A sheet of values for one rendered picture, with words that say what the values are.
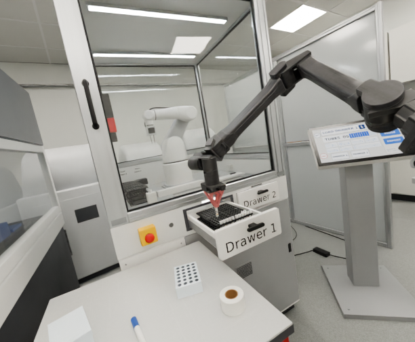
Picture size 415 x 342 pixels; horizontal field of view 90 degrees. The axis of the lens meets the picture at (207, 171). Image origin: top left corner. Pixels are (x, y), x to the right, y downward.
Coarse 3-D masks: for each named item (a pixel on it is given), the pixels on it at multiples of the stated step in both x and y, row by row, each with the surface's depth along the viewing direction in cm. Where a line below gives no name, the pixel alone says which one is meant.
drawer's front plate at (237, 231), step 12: (252, 216) 79; (264, 216) 81; (276, 216) 83; (228, 228) 73; (240, 228) 76; (264, 228) 81; (276, 228) 84; (216, 240) 72; (228, 240) 74; (240, 240) 76; (252, 240) 79; (264, 240) 81
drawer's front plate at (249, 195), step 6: (264, 186) 121; (270, 186) 123; (276, 186) 125; (240, 192) 115; (246, 192) 116; (252, 192) 118; (270, 192) 123; (276, 192) 126; (240, 198) 114; (246, 198) 116; (252, 198) 118; (258, 198) 120; (270, 198) 124; (276, 198) 126; (240, 204) 114; (246, 204) 116; (252, 204) 118; (258, 204) 120
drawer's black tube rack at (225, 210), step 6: (222, 204) 109; (228, 204) 108; (204, 210) 104; (210, 210) 102; (222, 210) 99; (228, 210) 98; (234, 210) 97; (240, 210) 96; (246, 210) 94; (204, 216) 96; (210, 216) 94; (222, 216) 92; (228, 216) 91; (234, 216) 90; (204, 222) 97; (210, 222) 89; (216, 222) 87; (210, 228) 90; (216, 228) 88
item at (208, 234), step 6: (234, 204) 108; (198, 210) 107; (252, 210) 95; (192, 216) 100; (198, 216) 107; (192, 222) 99; (198, 222) 92; (192, 228) 100; (198, 228) 92; (204, 228) 86; (204, 234) 87; (210, 234) 81; (210, 240) 82; (216, 246) 78
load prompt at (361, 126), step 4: (356, 124) 138; (360, 124) 137; (364, 124) 136; (332, 128) 141; (336, 128) 140; (340, 128) 139; (344, 128) 138; (348, 128) 138; (352, 128) 137; (356, 128) 136; (360, 128) 135; (364, 128) 134; (324, 132) 141; (328, 132) 141; (332, 132) 140; (336, 132) 139; (340, 132) 138; (344, 132) 137
